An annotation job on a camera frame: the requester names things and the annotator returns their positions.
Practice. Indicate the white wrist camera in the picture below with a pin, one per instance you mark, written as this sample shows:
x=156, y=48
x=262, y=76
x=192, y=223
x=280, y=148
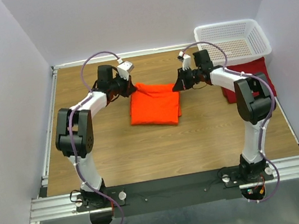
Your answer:
x=124, y=69
x=185, y=60

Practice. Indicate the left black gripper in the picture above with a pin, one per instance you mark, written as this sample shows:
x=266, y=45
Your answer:
x=130, y=88

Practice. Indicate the aluminium rail frame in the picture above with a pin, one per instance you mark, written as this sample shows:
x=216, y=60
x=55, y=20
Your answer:
x=61, y=207

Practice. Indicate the white plastic basket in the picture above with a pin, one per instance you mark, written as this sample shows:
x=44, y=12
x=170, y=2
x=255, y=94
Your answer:
x=238, y=41

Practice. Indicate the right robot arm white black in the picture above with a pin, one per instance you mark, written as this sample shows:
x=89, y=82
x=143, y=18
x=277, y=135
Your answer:
x=254, y=98

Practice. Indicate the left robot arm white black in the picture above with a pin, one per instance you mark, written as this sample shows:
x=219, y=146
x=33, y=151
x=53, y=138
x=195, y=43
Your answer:
x=74, y=130

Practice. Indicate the orange t shirt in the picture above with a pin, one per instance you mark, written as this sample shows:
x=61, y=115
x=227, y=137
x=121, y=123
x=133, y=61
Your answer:
x=155, y=105

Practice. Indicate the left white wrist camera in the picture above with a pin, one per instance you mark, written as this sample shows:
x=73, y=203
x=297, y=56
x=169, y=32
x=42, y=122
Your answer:
x=124, y=69

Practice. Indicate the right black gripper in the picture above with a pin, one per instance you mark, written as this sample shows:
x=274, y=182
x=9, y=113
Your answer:
x=181, y=83

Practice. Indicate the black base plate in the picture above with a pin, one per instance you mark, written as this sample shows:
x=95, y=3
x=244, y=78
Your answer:
x=128, y=200

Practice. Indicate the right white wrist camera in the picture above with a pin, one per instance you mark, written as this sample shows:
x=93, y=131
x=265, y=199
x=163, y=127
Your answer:
x=185, y=60

